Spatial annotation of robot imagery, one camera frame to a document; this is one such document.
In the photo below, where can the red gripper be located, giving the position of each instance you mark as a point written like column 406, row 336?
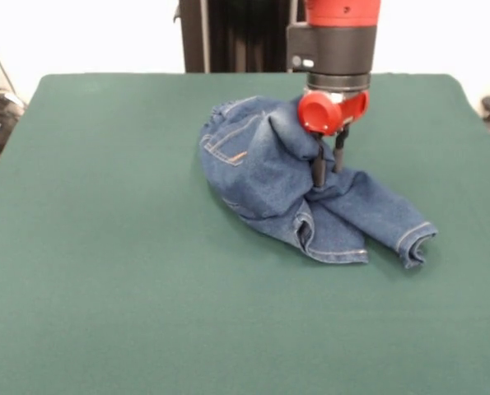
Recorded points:
column 318, row 113

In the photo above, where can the blue denim jeans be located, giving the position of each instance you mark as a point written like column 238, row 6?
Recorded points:
column 261, row 177

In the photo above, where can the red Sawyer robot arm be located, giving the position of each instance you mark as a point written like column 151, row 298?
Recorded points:
column 343, row 45

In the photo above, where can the dark green table cloth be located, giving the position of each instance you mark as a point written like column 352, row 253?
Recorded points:
column 104, row 247

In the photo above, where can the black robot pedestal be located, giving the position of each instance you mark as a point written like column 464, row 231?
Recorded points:
column 236, row 37

